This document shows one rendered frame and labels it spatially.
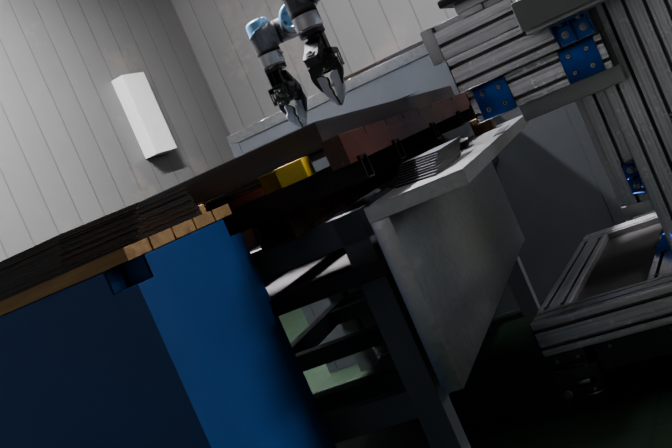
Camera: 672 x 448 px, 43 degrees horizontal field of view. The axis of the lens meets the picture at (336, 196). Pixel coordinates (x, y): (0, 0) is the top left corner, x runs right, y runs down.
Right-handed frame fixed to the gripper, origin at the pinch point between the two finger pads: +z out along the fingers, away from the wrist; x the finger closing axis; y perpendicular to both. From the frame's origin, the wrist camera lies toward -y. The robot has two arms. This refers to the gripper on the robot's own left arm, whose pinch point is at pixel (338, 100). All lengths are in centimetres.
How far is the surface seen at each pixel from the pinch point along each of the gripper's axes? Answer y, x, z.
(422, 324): -67, -18, 49
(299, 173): -64, -6, 14
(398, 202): -67, -23, 26
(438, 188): -67, -31, 26
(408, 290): -67, -18, 42
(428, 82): 99, -5, 1
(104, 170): 244, 231, -38
